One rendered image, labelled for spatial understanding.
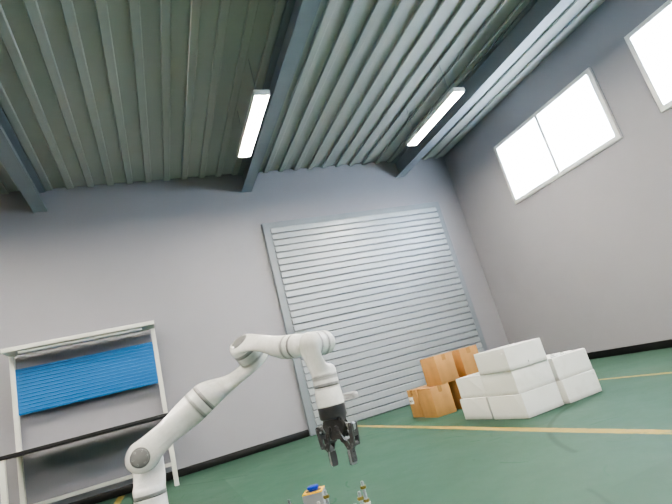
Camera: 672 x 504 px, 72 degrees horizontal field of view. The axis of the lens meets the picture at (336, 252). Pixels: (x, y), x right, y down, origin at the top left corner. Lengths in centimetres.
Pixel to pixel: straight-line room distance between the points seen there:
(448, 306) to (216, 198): 403
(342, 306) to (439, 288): 174
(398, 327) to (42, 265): 495
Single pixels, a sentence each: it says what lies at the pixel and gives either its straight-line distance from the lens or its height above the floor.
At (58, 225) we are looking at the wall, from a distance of 718.
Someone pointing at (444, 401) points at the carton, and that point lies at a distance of 526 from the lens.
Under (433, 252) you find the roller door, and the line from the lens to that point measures 800.
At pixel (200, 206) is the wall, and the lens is 719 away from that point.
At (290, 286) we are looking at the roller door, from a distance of 686.
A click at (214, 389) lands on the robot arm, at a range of 154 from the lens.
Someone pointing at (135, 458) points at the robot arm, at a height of 59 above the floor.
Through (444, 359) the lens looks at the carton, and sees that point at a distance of 531.
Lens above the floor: 66
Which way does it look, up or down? 14 degrees up
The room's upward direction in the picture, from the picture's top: 15 degrees counter-clockwise
